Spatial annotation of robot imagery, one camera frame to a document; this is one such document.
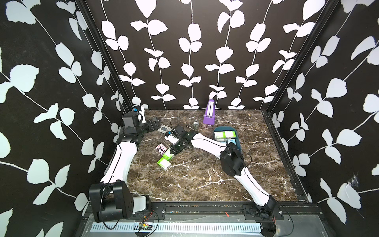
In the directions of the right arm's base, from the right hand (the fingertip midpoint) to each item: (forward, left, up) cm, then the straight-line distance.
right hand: (169, 149), depth 93 cm
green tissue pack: (-9, +3, -1) cm, 9 cm away
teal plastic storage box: (+9, -38, -3) cm, 39 cm away
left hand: (+8, +7, +21) cm, 24 cm away
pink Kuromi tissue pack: (+2, +6, -1) cm, 6 cm away
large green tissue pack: (+11, -41, +2) cm, 42 cm away
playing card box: (+19, +7, -2) cm, 20 cm away
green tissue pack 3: (+11, -33, +1) cm, 35 cm away
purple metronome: (+27, -27, +1) cm, 38 cm away
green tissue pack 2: (-3, +1, -2) cm, 4 cm away
